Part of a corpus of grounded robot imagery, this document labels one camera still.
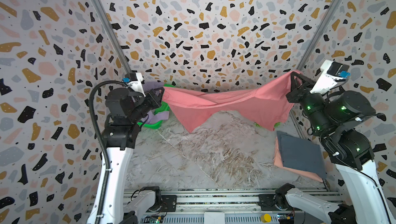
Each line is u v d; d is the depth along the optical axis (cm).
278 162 86
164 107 60
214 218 67
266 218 65
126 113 44
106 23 82
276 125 101
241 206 73
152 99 52
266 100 57
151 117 102
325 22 84
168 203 73
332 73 37
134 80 52
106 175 37
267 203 73
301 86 41
